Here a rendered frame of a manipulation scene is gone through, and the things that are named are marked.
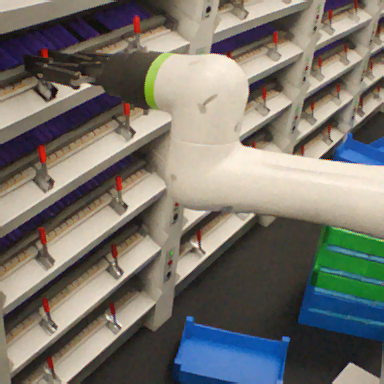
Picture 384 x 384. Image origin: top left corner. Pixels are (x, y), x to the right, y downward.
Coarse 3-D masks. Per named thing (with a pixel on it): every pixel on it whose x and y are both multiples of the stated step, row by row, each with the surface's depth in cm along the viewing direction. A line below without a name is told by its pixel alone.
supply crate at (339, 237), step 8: (328, 232) 193; (336, 232) 192; (344, 232) 192; (352, 232) 192; (328, 240) 194; (336, 240) 194; (344, 240) 193; (352, 240) 193; (360, 240) 192; (368, 240) 192; (376, 240) 191; (352, 248) 194; (360, 248) 194; (368, 248) 193; (376, 248) 193
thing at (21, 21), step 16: (0, 0) 95; (16, 0) 97; (32, 0) 99; (48, 0) 101; (64, 0) 104; (80, 0) 108; (96, 0) 113; (112, 0) 117; (0, 16) 94; (16, 16) 97; (32, 16) 100; (48, 16) 104; (0, 32) 97
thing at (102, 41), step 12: (132, 24) 137; (144, 24) 139; (156, 24) 143; (108, 36) 130; (132, 36) 137; (144, 36) 139; (72, 48) 122; (84, 48) 124; (96, 48) 128; (0, 72) 108; (12, 72) 110; (24, 72) 112; (0, 84) 108; (12, 84) 110; (24, 84) 112
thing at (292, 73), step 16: (320, 0) 205; (288, 16) 208; (304, 16) 205; (320, 16) 211; (304, 32) 208; (288, 80) 220; (304, 96) 230; (288, 112) 226; (288, 128) 229; (288, 144) 236
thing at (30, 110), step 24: (144, 0) 148; (168, 24) 146; (192, 24) 145; (168, 48) 141; (0, 96) 108; (24, 96) 111; (72, 96) 118; (0, 120) 105; (24, 120) 109; (0, 144) 108
